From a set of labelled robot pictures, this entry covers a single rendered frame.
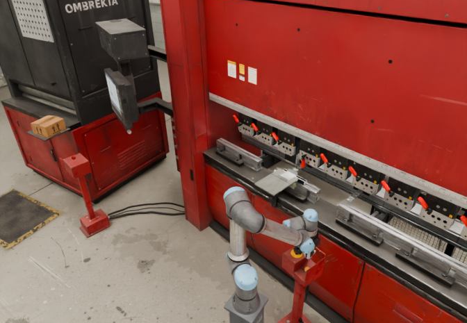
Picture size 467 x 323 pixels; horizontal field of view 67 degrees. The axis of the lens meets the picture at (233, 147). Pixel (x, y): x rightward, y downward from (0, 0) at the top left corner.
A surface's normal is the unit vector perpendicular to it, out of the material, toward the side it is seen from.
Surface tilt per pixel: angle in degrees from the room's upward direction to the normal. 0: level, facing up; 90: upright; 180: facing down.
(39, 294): 0
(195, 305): 0
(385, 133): 90
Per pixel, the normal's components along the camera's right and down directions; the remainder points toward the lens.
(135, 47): 0.51, 0.43
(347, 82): -0.73, 0.36
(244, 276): 0.01, -0.79
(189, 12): 0.68, 0.36
